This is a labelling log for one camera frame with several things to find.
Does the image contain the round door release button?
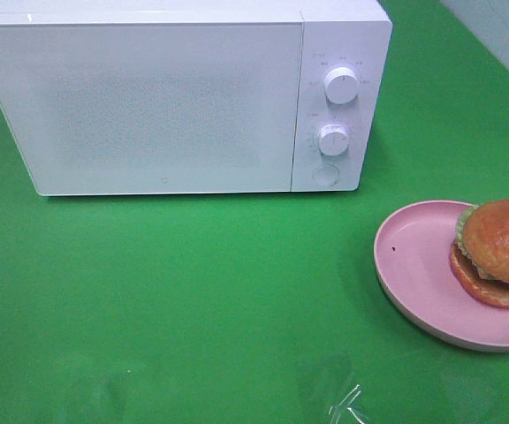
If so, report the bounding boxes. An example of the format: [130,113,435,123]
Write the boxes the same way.
[312,164,339,186]

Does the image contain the white timer knob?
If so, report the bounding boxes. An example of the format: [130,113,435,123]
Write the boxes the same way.
[317,125,349,156]

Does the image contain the pink round plate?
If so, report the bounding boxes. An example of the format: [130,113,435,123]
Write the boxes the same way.
[373,200,509,352]

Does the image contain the white microwave door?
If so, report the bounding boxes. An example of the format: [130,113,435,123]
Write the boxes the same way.
[0,24,302,195]

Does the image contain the burger with lettuce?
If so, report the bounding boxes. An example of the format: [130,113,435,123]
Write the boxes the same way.
[450,199,509,308]

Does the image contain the upper white power knob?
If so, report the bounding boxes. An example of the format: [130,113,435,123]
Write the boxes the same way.
[323,66,359,105]

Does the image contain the white microwave oven body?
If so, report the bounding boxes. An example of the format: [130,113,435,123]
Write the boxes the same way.
[0,1,392,192]

